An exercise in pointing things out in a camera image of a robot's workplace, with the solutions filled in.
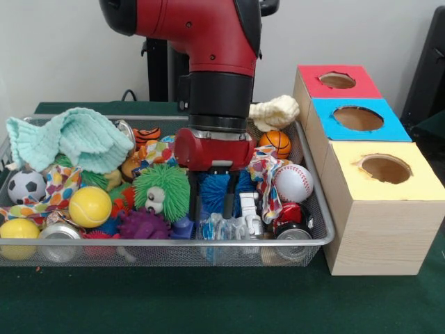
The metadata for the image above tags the black and white soccer ball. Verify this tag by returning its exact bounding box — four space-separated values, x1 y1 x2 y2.
7 169 48 205

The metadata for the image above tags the dark green table cloth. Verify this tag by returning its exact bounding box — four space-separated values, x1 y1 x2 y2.
0 100 445 334

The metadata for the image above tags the green covered side table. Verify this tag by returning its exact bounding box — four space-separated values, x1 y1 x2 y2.
412 111 445 140

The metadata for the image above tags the cream cloth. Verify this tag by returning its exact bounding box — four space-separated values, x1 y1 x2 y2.
248 94 300 133

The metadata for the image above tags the yellow tennis ball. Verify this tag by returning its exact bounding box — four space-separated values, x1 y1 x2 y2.
68 186 113 229

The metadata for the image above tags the orange basketball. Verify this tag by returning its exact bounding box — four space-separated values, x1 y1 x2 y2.
259 130 292 160

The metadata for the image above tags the smooth yellow ball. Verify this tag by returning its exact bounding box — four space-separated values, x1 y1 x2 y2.
0 218 41 261

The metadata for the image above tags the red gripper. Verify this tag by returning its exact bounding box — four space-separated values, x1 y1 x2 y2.
173 127 257 223

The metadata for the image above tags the wooden box with three holes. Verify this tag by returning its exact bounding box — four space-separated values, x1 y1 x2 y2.
289 64 445 276

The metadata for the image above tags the silver toy robot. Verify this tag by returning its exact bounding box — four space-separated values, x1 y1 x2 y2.
237 191 266 241

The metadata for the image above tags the black upright panel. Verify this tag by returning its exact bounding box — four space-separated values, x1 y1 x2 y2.
399 5 445 161

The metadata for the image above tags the white baseball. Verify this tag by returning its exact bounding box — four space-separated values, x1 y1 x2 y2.
273 164 314 203

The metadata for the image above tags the black cable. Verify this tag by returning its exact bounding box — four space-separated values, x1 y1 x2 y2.
121 89 150 102

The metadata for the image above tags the crushed clear plastic bottle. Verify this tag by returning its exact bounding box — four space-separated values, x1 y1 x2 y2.
194 212 252 262

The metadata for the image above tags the silver mesh bin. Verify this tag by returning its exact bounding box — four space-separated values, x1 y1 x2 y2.
0 114 337 268

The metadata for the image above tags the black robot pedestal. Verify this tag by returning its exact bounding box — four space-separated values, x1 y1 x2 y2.
140 0 281 103

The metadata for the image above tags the green spiky ball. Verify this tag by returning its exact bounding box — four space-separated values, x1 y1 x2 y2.
133 164 192 223

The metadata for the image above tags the mint green cloth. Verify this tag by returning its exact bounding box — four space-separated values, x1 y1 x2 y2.
6 106 136 175

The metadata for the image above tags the blue spiky ball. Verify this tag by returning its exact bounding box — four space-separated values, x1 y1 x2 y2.
198 169 258 217

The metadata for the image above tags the purple spiky toy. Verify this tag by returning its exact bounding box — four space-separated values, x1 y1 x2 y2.
117 207 173 240

